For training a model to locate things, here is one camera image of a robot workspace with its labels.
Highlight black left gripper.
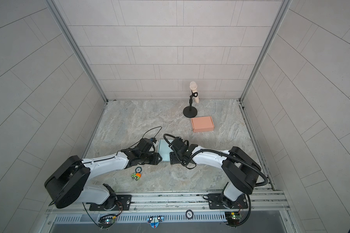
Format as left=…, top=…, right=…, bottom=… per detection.
left=139, top=152, right=165, bottom=166

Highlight light blue cardboard box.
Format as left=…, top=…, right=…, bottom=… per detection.
left=158, top=139, right=172, bottom=162

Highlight pink paper box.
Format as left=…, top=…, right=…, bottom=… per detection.
left=191, top=116, right=215, bottom=133

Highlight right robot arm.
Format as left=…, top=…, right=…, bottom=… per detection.
left=164, top=134, right=268, bottom=202

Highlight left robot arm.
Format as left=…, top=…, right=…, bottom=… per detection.
left=44, top=137, right=162, bottom=210

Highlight small colourful toy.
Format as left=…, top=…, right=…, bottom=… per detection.
left=131, top=172, right=142, bottom=181

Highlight round black white badge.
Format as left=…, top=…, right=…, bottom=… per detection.
left=185, top=210, right=194, bottom=220

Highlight blue sticker marker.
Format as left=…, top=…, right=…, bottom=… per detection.
left=147, top=216, right=164, bottom=229

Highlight beige microphone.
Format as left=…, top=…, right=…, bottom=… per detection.
left=190, top=81, right=199, bottom=103

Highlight left green circuit board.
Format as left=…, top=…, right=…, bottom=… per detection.
left=98, top=214, right=117, bottom=229

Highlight green circuit board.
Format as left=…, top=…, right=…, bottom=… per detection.
left=225, top=212, right=242, bottom=226
left=98, top=214, right=117, bottom=229

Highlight right green circuit board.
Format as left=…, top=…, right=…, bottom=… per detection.
left=225, top=212, right=242, bottom=226

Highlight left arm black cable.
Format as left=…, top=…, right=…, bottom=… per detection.
left=129, top=126, right=163, bottom=149

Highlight black corrugated cable conduit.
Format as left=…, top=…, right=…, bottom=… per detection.
left=163, top=133, right=269, bottom=187

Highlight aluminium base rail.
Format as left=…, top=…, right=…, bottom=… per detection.
left=45, top=189, right=290, bottom=225

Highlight aluminium corner post right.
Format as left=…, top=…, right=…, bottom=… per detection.
left=239, top=0, right=291, bottom=103

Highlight aluminium corner post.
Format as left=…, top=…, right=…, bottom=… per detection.
left=239, top=0, right=291, bottom=103
left=45, top=0, right=109, bottom=103

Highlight aluminium corner post left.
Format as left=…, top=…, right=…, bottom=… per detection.
left=45, top=0, right=109, bottom=103

